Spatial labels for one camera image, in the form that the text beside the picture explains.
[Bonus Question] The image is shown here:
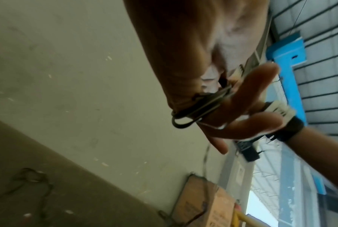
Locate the grey wire bundle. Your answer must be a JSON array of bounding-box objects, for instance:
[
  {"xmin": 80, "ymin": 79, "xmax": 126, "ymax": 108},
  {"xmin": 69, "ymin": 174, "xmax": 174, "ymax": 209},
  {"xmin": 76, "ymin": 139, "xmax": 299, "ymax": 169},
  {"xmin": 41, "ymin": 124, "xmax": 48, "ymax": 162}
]
[{"xmin": 171, "ymin": 85, "xmax": 234, "ymax": 129}]

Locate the person's right hand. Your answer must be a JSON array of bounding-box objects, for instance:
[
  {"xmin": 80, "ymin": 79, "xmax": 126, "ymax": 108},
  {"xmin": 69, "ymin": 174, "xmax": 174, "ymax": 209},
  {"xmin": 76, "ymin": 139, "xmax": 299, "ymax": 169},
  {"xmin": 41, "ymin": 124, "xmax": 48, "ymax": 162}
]
[{"xmin": 226, "ymin": 113, "xmax": 285, "ymax": 141}]

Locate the white wire connector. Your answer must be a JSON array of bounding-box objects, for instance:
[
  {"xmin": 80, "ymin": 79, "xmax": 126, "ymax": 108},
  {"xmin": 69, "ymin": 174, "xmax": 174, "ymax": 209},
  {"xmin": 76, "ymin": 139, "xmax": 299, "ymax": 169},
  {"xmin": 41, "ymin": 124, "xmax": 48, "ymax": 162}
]
[
  {"xmin": 229, "ymin": 64, "xmax": 248, "ymax": 82},
  {"xmin": 263, "ymin": 101, "xmax": 296, "ymax": 122}
]

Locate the person's left hand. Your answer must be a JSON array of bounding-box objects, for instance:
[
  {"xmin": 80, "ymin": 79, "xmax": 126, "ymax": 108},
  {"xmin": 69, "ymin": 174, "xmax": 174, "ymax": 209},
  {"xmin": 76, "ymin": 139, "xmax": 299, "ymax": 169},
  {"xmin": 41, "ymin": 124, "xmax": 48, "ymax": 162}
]
[{"xmin": 124, "ymin": 0, "xmax": 280, "ymax": 154}]

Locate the brown cardboard box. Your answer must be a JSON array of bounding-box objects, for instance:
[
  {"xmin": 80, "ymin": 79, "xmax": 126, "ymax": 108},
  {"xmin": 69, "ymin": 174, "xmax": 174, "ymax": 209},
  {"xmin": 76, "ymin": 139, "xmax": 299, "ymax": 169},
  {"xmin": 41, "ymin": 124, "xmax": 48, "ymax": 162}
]
[{"xmin": 172, "ymin": 175, "xmax": 237, "ymax": 227}]

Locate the black wrist band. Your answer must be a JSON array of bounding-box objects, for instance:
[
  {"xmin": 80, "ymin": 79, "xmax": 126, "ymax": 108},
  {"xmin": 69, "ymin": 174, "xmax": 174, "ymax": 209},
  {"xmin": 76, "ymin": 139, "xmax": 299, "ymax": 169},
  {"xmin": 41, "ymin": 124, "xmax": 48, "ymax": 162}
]
[{"xmin": 276, "ymin": 116, "xmax": 305, "ymax": 142}]

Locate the dark loose cable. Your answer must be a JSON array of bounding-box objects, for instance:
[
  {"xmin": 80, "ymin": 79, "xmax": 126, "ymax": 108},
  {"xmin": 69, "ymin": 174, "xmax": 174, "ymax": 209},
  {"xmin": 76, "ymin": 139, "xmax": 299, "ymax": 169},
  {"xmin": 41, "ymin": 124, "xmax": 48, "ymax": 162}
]
[{"xmin": 0, "ymin": 167, "xmax": 56, "ymax": 227}]

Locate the yellow pipe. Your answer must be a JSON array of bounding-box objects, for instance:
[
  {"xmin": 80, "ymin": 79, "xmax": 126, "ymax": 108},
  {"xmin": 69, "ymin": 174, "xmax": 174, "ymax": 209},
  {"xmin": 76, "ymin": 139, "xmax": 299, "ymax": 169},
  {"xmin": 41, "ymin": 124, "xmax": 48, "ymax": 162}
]
[{"xmin": 233, "ymin": 209, "xmax": 264, "ymax": 227}]

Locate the thin hanging wire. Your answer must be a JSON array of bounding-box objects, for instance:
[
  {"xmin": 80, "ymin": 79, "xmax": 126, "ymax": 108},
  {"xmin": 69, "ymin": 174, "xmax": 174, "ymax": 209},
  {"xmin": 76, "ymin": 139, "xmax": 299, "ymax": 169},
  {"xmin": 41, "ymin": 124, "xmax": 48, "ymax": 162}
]
[{"xmin": 202, "ymin": 144, "xmax": 212, "ymax": 200}]

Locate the person's right forearm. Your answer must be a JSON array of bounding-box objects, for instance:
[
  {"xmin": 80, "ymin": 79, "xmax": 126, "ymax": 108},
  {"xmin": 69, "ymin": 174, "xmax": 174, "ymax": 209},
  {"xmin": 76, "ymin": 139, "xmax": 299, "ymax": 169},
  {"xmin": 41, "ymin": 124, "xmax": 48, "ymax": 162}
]
[{"xmin": 287, "ymin": 127, "xmax": 338, "ymax": 197}]

